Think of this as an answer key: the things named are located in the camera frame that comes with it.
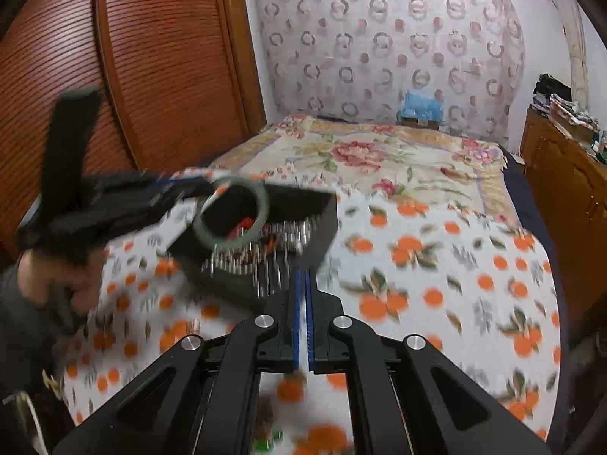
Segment black box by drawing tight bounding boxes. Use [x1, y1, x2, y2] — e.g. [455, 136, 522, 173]
[166, 182, 338, 297]

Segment floral blanket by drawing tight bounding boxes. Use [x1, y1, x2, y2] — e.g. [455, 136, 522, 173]
[211, 114, 510, 228]

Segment blue plastic bag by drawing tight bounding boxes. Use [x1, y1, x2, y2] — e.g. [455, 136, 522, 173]
[397, 89, 444, 120]

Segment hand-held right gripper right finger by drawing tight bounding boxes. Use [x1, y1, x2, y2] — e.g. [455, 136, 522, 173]
[306, 270, 553, 455]

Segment ring patterned wall curtain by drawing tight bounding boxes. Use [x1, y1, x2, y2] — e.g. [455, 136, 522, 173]
[244, 0, 527, 147]

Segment orange fruit print cloth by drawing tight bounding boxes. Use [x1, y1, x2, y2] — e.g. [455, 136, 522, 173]
[61, 166, 570, 455]

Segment wooden sideboard cabinet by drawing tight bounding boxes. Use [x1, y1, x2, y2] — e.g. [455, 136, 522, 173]
[519, 107, 607, 342]

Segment pale green jade bangle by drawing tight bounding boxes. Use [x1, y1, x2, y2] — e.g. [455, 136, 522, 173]
[192, 175, 271, 249]

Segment dark blue bed sheet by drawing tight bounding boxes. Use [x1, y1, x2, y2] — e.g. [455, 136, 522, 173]
[493, 144, 570, 437]

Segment cream window curtain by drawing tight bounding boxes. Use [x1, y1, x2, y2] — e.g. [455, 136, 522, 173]
[552, 0, 590, 105]

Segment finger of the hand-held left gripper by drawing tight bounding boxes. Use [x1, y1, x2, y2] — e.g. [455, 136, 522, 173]
[142, 190, 212, 221]
[142, 176, 223, 196]

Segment green beads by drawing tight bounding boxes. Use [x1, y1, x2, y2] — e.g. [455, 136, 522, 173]
[253, 429, 285, 452]

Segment white pearl necklace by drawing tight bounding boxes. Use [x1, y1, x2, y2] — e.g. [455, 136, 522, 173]
[201, 220, 319, 297]

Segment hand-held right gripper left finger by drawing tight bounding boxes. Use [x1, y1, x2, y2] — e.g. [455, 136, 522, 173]
[52, 268, 304, 455]

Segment stack of folded clothes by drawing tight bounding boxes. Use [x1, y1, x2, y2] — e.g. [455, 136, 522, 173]
[531, 73, 599, 143]

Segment wooden louvered wardrobe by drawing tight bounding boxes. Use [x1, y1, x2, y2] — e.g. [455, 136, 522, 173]
[0, 0, 266, 266]

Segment person's left hand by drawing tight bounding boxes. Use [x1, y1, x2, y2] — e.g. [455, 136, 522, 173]
[18, 244, 109, 325]

